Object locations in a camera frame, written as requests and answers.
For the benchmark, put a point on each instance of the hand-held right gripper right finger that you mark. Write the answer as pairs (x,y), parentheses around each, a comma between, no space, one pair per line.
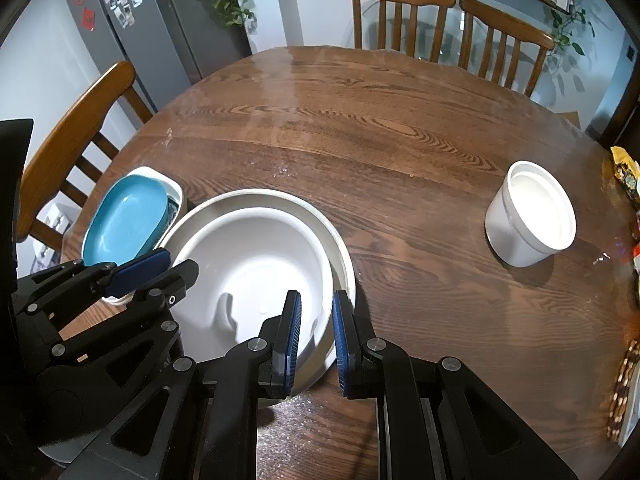
(342,347)

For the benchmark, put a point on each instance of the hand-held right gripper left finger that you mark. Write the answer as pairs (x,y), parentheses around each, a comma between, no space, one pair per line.
(292,347)

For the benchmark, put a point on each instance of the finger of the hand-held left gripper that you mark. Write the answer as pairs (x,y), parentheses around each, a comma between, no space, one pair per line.
(142,267)
(172,285)

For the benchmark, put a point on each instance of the blue oval plate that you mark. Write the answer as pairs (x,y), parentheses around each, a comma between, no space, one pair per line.
(125,220)

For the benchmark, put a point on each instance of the square blue patterned plate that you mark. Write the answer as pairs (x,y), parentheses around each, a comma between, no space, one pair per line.
(173,188)

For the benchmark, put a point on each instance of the large white bowl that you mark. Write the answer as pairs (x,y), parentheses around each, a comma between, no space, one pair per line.
(327,234)

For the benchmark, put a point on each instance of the wooden chair with curved back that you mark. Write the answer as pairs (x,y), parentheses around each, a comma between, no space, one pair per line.
(65,135)

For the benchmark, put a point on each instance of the white ribbed cup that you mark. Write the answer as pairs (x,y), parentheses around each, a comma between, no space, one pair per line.
(532,220)

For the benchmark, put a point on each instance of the grey refrigerator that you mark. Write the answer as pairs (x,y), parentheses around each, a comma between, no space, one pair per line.
(165,25)

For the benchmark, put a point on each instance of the square red fridge decoration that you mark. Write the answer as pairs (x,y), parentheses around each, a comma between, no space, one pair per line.
(89,18)

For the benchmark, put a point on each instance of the brown beaded mat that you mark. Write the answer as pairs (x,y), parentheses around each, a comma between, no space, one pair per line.
(622,390)

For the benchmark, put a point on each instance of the colourful snack packets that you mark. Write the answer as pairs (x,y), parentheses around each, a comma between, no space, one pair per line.
(636,255)

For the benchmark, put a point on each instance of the tan cardboard box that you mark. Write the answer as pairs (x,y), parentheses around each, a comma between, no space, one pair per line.
(571,118)

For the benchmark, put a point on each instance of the yellow snack packet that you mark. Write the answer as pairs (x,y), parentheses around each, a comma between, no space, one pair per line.
(625,170)

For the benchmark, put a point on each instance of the dark wooden door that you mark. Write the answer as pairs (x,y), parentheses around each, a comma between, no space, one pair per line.
(622,105)

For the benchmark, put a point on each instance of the green vine plant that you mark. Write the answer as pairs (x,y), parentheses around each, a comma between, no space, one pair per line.
(570,25)

